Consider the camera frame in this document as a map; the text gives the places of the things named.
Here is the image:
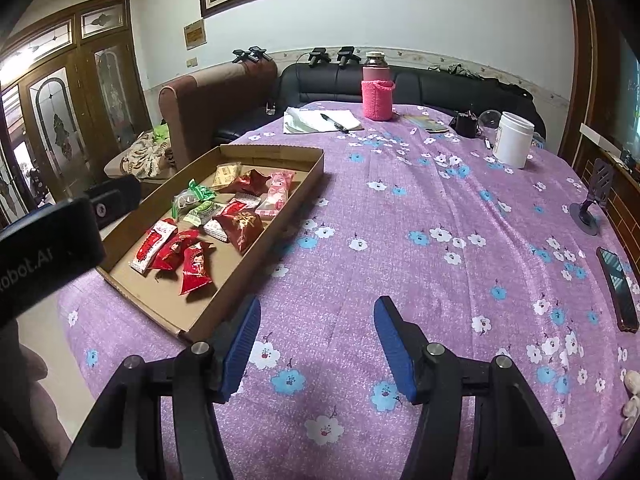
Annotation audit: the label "pink thermos flask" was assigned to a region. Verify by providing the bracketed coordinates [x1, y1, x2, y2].
[362, 51, 392, 83]

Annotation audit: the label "grey phone stand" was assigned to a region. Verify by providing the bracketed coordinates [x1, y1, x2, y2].
[570, 157, 616, 237]

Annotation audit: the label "television screen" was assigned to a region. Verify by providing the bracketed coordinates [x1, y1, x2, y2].
[617, 30, 640, 156]

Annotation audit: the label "dark red pointed packet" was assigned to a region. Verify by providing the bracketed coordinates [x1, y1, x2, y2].
[220, 169, 271, 198]

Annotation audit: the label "beige lumpy object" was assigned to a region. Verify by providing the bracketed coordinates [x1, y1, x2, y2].
[620, 369, 640, 436]

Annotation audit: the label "purple floral tablecloth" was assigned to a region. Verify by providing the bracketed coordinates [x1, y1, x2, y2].
[57, 100, 640, 480]

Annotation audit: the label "brown gold-print packet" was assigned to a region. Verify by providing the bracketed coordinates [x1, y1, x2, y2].
[214, 210, 265, 255]

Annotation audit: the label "clear packet green label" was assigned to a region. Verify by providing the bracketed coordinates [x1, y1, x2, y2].
[171, 192, 201, 221]

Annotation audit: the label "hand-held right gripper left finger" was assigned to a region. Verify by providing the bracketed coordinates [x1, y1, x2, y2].
[57, 296, 263, 480]

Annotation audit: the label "thin booklet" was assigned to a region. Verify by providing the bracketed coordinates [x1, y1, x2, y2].
[402, 114, 451, 134]

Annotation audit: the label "long white red packet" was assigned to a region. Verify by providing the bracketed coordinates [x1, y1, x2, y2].
[129, 220, 178, 276]

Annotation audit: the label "pink knitted sleeve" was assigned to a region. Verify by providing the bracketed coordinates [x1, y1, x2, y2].
[361, 79, 397, 122]

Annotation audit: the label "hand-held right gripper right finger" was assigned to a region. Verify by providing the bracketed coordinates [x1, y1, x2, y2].
[372, 295, 576, 480]

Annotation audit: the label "white paper sheet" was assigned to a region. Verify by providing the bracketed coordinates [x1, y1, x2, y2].
[283, 106, 365, 134]

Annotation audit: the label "person's left forearm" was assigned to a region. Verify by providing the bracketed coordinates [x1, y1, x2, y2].
[0, 317, 68, 480]

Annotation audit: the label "white green crinkled packet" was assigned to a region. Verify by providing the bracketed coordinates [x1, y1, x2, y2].
[202, 217, 228, 241]

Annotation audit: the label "wooden pillar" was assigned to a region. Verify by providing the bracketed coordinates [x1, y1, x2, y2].
[557, 0, 601, 166]

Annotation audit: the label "long red cartoon packet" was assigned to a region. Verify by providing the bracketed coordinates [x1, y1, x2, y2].
[150, 230, 201, 271]
[179, 241, 216, 296]

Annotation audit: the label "black smartphone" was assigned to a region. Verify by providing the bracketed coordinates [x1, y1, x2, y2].
[596, 246, 640, 333]

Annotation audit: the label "pink checked snack packet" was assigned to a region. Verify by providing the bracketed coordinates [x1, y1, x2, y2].
[255, 170, 296, 218]

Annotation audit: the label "patterned cloth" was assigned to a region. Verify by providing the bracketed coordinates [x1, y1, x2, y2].
[120, 130, 176, 178]

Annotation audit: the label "dark clothes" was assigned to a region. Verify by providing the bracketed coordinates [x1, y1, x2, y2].
[427, 62, 531, 98]

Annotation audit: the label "brown armchair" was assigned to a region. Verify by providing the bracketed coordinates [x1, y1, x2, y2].
[159, 58, 278, 171]

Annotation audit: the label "wooden sideboard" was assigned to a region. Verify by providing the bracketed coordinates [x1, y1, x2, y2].
[575, 125, 640, 261]

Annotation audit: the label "white crumpled tissue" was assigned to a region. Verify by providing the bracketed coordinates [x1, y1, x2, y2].
[283, 110, 316, 134]

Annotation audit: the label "small framed certificate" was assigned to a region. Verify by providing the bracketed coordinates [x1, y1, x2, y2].
[183, 18, 207, 51]

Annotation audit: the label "yellow biscuit packet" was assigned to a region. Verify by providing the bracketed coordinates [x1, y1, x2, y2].
[210, 161, 242, 191]

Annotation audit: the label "black marker pen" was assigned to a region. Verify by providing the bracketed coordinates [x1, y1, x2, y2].
[320, 112, 350, 134]

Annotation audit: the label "wooden glass-door cabinet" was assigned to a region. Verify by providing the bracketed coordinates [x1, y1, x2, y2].
[0, 0, 151, 221]

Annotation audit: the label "green candy packet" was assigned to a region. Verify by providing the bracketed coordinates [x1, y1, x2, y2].
[187, 179, 216, 201]
[182, 202, 223, 226]

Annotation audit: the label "flat white box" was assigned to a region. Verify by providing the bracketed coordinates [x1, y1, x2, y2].
[580, 122, 621, 153]

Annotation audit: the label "white plastic jar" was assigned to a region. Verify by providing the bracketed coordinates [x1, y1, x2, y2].
[492, 111, 535, 169]

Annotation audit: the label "shallow cardboard box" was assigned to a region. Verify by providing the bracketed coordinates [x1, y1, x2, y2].
[96, 144, 326, 345]

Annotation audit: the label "black leather sofa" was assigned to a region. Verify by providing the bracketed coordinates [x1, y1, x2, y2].
[215, 62, 546, 146]

